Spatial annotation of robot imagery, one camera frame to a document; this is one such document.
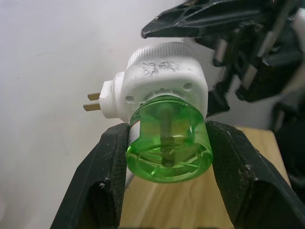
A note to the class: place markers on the green repellent liquid bottle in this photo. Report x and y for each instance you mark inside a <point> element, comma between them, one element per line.
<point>166,167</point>

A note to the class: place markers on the white mosquito repellent heater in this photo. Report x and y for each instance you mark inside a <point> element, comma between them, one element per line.
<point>162,78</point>

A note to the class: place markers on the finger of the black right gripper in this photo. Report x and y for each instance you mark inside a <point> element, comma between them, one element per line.
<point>202,16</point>

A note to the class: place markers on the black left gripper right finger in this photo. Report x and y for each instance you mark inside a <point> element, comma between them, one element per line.
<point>250,190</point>

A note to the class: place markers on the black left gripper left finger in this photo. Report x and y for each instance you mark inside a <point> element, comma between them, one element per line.
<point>95,190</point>

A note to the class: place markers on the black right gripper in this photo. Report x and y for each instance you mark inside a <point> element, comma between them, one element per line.
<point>262,71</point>

